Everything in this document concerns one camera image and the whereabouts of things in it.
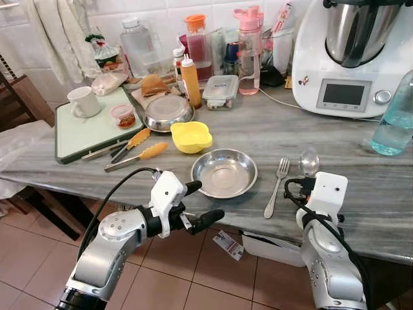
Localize clip-lid glass food container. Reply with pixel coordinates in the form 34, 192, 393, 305
202, 74, 240, 110

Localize small white-capped bottle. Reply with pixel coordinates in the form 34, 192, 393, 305
172, 46, 186, 78

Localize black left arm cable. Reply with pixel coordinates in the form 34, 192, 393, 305
76, 167, 161, 260

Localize orange-tipped steel tongs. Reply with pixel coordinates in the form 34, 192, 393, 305
103, 127, 170, 173

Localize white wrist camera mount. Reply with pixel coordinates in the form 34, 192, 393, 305
303, 171, 350, 218
149, 170, 187, 239

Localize yellow plastic bowl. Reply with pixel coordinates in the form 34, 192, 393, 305
170, 121, 214, 155

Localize orange squeeze sauce bottle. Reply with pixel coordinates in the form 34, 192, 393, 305
179, 54, 203, 109

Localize pale green tray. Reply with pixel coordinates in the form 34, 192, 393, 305
54, 85, 146, 165

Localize white mug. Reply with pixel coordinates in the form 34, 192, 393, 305
66, 85, 103, 119

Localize steel fork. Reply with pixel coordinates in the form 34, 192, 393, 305
263, 158, 291, 220

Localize pink drinking bottle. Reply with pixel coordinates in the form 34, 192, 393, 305
233, 5, 265, 96

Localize small black object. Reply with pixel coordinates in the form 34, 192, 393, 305
261, 63, 287, 88

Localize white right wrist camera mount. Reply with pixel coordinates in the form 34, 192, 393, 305
303, 171, 350, 218

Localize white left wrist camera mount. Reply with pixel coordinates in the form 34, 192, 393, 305
149, 170, 187, 239

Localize white plastic box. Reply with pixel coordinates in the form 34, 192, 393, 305
241, 229, 308, 268

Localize clear bag with green ribbon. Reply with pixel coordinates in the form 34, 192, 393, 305
85, 26, 125, 72

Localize beige paper wrap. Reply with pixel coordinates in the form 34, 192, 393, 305
130, 87, 170, 111

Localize pinkish plastic bag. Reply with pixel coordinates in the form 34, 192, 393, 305
90, 70, 129, 97

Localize printed paper tag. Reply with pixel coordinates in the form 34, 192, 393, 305
212, 231, 245, 262

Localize dark wooden chair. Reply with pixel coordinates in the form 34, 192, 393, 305
0, 54, 57, 131

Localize empty shallow steel plate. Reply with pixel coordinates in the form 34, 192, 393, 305
190, 148, 259, 200

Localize white appliance cable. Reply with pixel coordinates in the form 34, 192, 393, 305
257, 87, 383, 124

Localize small pink-lidded food tub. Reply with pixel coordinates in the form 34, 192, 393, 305
108, 103, 138, 130

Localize orange-capped jug with red liquid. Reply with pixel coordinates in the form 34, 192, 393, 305
183, 14, 216, 84

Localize pink and white packet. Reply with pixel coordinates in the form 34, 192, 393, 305
269, 1, 295, 72

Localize covered steel dish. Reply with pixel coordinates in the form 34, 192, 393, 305
143, 93, 196, 134

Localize white kitchen cooking machine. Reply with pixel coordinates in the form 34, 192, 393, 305
291, 0, 413, 119

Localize teal-capped blue water bottle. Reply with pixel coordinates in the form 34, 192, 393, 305
370, 69, 413, 157

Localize white cloth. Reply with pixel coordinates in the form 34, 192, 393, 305
0, 119, 60, 202

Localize clear plastic pitcher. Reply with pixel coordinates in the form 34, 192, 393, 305
119, 17, 163, 79

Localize steel spoon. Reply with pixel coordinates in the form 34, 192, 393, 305
297, 148, 321, 179

